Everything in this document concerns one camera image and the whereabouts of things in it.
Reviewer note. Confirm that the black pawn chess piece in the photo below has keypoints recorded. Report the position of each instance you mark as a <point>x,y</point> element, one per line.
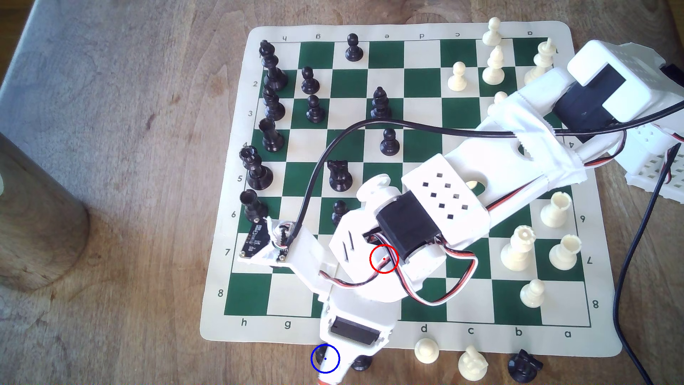
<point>364,364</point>
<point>310,85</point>
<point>390,146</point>
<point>354,52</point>
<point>337,211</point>
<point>319,355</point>
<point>316,114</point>

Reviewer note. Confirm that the white perforated base plate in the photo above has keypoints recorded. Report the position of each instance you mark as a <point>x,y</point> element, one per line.
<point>652,160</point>

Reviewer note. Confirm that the black queen chess piece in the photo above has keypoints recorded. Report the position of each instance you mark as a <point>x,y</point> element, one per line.
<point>259,176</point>

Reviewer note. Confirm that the black rook chess piece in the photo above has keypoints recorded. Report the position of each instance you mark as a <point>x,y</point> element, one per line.
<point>254,208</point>
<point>272,140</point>

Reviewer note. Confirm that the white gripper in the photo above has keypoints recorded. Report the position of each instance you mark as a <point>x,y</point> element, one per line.
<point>353,332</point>

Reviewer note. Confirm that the white bishop chess piece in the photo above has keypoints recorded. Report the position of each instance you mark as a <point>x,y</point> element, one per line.
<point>493,74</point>

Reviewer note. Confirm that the black knight chess piece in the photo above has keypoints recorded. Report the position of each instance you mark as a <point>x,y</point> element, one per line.
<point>523,368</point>
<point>340,179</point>

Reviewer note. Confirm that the white knight chess piece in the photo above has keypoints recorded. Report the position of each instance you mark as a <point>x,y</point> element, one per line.
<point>472,366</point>

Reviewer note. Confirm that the black bishop chess piece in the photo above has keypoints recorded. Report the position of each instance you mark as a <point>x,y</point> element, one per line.
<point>274,110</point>
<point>381,107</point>

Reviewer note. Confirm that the green and cream chess mat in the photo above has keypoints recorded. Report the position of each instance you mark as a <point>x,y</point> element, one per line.
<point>422,64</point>

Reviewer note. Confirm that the white king chess piece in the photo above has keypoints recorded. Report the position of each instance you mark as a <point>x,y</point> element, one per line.
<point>544,56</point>

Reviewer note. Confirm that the wrist camera on white mount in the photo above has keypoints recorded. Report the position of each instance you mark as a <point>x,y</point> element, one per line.
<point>304,251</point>

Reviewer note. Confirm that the white tape wrap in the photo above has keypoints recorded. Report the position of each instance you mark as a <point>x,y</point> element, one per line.
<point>526,123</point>

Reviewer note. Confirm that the white queen chess piece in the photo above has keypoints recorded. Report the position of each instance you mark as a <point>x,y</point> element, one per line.
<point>515,254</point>

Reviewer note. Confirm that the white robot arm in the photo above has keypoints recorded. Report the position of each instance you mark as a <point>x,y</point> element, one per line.
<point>459,214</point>

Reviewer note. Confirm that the white rook chess piece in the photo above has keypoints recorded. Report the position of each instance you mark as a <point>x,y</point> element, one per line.
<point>564,256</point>
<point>554,214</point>

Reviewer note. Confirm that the brown cylinder post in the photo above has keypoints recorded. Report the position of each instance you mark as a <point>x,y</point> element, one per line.
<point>37,224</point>

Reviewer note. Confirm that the black king chess piece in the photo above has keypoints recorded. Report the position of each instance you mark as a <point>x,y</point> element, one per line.
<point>274,80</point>

